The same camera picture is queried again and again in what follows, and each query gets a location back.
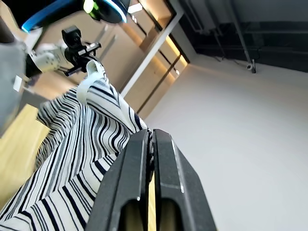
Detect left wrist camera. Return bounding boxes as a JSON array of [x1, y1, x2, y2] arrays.
[[61, 26, 82, 48]]

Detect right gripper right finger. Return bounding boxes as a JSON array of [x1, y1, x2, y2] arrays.
[[153, 128, 218, 231]]

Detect black white striped T-shirt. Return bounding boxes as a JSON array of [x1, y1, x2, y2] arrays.
[[0, 59, 154, 231]]

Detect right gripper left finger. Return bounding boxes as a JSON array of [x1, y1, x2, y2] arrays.
[[85, 129, 150, 231]]

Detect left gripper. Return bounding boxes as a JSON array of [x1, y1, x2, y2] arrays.
[[63, 42, 102, 77]]

